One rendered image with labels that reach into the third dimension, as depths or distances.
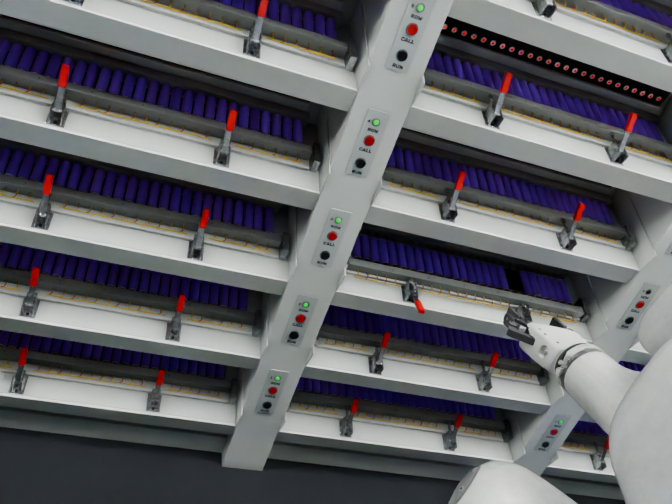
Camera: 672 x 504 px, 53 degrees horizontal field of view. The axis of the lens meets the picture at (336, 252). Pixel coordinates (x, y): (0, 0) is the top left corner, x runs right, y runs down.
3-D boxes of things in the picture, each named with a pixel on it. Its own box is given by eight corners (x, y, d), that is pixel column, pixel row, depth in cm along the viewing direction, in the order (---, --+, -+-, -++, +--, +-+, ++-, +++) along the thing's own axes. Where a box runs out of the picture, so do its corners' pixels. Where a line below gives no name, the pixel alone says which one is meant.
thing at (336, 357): (540, 414, 162) (575, 386, 152) (298, 376, 144) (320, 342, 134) (522, 342, 175) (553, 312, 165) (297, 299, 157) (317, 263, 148)
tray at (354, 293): (581, 353, 153) (607, 330, 146) (327, 304, 135) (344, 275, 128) (558, 282, 166) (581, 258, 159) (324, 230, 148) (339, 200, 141)
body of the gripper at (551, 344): (544, 384, 105) (512, 349, 116) (599, 394, 108) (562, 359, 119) (563, 342, 103) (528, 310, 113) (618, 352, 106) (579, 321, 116)
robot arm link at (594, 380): (625, 352, 104) (572, 350, 101) (684, 400, 92) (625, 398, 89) (609, 400, 106) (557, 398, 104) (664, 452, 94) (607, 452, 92)
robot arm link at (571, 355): (553, 394, 104) (543, 384, 106) (600, 402, 106) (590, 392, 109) (574, 346, 101) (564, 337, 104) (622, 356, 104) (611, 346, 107)
